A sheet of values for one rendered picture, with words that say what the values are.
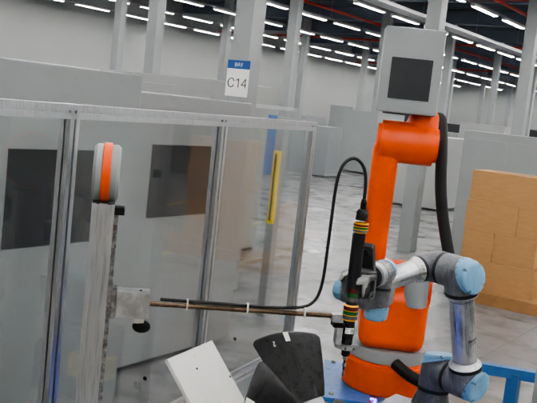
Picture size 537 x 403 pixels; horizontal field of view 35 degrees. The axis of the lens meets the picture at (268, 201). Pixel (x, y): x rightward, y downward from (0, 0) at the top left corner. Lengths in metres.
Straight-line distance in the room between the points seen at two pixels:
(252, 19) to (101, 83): 4.28
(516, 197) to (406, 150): 4.16
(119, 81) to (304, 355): 3.02
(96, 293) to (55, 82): 2.70
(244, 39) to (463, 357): 6.60
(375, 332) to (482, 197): 4.46
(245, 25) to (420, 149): 3.43
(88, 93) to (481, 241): 6.55
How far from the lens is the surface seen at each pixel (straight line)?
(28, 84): 4.75
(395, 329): 6.42
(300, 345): 2.57
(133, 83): 5.32
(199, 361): 2.55
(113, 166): 2.22
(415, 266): 2.95
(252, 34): 9.20
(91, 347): 2.35
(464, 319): 3.00
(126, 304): 2.32
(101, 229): 2.28
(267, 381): 2.26
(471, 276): 2.92
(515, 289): 10.51
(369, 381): 6.48
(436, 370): 3.17
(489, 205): 10.52
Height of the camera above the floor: 2.11
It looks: 7 degrees down
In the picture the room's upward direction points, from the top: 6 degrees clockwise
